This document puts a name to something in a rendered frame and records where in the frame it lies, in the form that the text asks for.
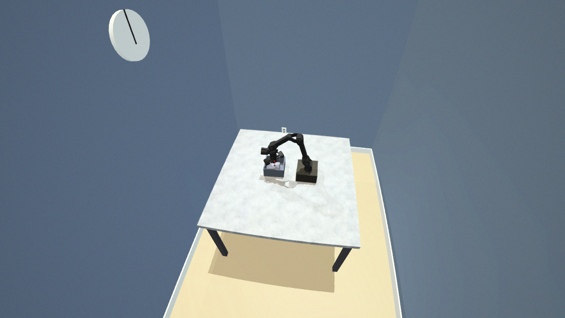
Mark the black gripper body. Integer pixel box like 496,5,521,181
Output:
264,151,284,166

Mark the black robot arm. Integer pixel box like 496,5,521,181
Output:
261,133,313,173

